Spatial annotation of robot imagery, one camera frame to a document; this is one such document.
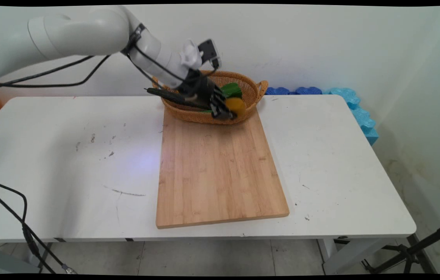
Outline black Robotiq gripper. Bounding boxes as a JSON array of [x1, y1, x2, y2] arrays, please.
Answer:
[[178, 69, 238, 121]]

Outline brown potato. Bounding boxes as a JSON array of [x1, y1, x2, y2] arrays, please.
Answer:
[[225, 97, 247, 117]]

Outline green bell pepper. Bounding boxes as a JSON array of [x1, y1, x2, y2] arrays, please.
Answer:
[[221, 82, 243, 99]]

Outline woven wicker basket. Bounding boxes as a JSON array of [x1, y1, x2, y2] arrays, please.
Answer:
[[151, 70, 269, 125]]

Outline dark green cucumber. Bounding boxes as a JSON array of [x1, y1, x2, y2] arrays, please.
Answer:
[[144, 87, 209, 110]]

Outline wooden cutting board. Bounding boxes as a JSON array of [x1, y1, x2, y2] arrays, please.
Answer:
[[156, 107, 290, 229]]

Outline blue foam mats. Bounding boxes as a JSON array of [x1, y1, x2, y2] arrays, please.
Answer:
[[322, 87, 379, 147]]

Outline white table leg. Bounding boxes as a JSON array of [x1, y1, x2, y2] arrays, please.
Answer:
[[29, 241, 54, 270], [316, 238, 393, 275]]

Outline black tripod stand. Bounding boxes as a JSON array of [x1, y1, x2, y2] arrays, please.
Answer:
[[335, 220, 440, 275]]

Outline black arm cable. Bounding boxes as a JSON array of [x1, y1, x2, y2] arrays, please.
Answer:
[[0, 24, 220, 102]]

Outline black floor cable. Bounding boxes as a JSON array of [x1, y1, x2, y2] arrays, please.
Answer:
[[0, 177, 78, 275]]

